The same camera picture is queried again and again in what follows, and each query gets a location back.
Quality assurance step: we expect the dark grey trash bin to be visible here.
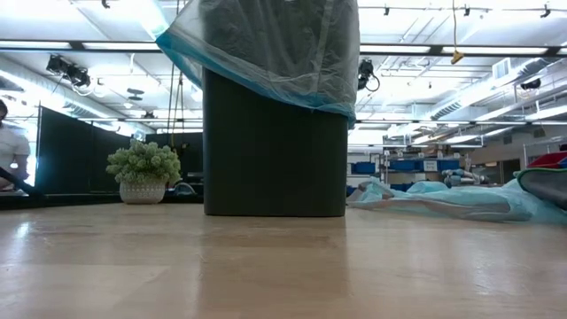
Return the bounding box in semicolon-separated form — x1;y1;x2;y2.
202;66;350;218

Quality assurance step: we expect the yellow hanging plug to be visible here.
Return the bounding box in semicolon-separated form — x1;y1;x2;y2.
450;0;465;66

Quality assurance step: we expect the red item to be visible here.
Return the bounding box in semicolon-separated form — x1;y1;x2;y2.
526;151;567;168

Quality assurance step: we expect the pale blue machine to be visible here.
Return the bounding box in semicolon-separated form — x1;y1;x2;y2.
441;167;484;187

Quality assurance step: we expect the light blue trash bag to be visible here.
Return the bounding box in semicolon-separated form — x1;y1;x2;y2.
345;176;567;225

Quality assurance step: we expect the large black panel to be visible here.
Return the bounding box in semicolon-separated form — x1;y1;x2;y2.
37;105;133;195

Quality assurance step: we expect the black ceiling camera cluster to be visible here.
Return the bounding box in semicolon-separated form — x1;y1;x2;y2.
46;55;92;88

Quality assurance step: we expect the grey black printed work glove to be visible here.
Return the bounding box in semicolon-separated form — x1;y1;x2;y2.
517;167;567;210

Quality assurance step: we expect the translucent grey trash bag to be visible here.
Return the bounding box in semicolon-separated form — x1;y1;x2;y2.
155;0;361;128

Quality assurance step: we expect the hanging black camera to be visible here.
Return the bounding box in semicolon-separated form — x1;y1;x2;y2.
356;58;381;93

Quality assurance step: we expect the green plant in white pot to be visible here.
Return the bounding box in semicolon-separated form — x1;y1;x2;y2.
105;139;182;206

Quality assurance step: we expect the shelf with blue bins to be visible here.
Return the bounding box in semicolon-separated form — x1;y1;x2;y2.
349;157;464;187

